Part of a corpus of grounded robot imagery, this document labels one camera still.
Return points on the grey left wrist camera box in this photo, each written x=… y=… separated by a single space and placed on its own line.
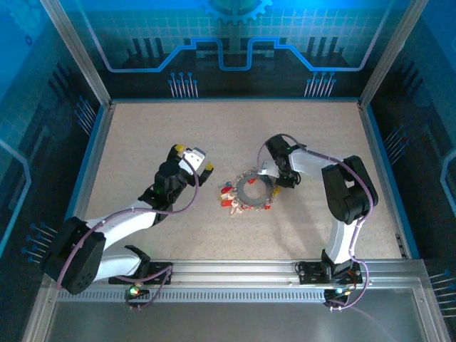
x=195 y=158

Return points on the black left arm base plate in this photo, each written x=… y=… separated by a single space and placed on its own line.
x=160 y=270

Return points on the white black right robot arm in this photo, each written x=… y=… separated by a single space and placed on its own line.
x=310 y=164

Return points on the aluminium table side rail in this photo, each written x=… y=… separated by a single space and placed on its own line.
x=379 y=167
x=93 y=160

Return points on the aluminium frame post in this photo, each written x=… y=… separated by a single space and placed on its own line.
x=79 y=53
x=389 y=53

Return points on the aluminium mounting rail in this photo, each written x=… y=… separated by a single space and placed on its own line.
x=235 y=272

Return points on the grey metal keyring disc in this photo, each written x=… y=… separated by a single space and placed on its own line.
x=240 y=192

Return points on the cream-headed key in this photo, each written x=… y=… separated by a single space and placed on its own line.
x=235 y=211
x=228 y=196

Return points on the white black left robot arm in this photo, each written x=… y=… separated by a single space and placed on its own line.
x=121 y=226

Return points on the small lit circuit board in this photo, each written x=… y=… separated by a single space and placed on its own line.
x=339 y=291
x=133 y=291

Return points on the red-headed key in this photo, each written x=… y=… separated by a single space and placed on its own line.
x=252 y=180
x=269 y=206
x=225 y=186
x=226 y=203

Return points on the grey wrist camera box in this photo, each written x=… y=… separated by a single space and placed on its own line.
x=268 y=168
x=195 y=158

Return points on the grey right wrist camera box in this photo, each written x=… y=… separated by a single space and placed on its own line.
x=268 y=168

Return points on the silver key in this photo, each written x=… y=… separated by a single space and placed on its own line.
x=246 y=173

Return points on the grey metal plate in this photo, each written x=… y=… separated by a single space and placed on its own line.
x=231 y=324

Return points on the aluminium table end rail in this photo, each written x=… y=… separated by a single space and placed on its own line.
x=235 y=100

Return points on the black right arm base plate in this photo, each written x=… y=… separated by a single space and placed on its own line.
x=310 y=272

